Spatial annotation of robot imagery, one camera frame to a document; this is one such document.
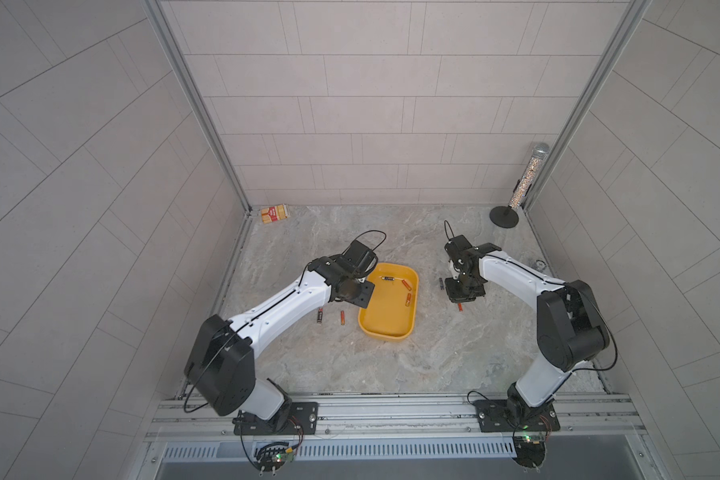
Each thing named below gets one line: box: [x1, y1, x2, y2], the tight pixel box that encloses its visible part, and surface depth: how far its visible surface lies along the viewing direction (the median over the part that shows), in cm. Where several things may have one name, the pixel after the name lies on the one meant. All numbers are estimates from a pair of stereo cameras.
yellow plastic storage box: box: [358, 263, 419, 342], surface depth 93 cm
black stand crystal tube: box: [489, 142, 550, 229], surface depth 100 cm
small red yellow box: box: [260, 203, 290, 224], surface depth 114 cm
